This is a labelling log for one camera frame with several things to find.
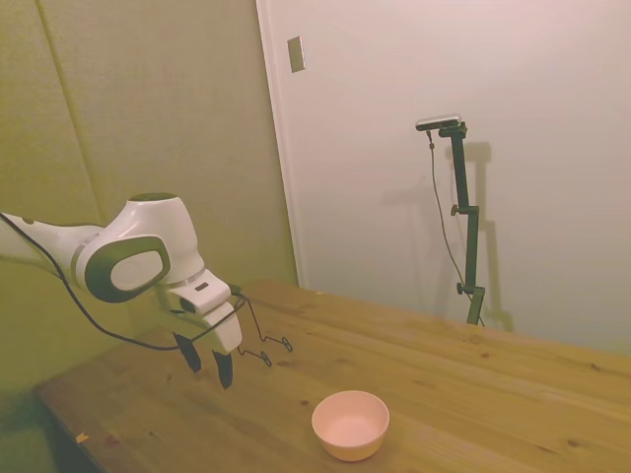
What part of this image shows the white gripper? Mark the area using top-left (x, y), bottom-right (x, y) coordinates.
top-left (165, 269), bottom-right (245, 391)

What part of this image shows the pink bowl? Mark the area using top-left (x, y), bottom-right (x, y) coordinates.
top-left (311, 389), bottom-right (391, 463)

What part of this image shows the black wire dish rack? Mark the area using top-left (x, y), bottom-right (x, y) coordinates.
top-left (235, 294), bottom-right (295, 369)

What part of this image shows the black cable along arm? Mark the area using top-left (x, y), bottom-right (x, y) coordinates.
top-left (0, 212), bottom-right (258, 352)

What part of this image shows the white door frame trim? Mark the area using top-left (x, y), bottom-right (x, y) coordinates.
top-left (254, 0), bottom-right (310, 290)

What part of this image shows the dark green camera stand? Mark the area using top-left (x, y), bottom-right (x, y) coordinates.
top-left (438, 122), bottom-right (487, 326)

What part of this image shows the grey wall switch plate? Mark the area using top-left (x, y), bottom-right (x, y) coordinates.
top-left (287, 34), bottom-right (308, 75)

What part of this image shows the grey exterior camera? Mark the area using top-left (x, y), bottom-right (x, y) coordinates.
top-left (415, 112), bottom-right (463, 132)

